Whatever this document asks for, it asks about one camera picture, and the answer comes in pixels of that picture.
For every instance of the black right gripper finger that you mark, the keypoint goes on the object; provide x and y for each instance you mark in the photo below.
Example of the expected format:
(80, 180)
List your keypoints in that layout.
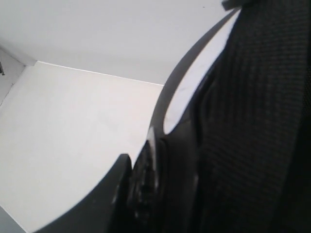
(104, 209)

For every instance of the black helmet with visor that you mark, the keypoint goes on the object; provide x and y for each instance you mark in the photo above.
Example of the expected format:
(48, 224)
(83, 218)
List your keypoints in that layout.
(229, 143)

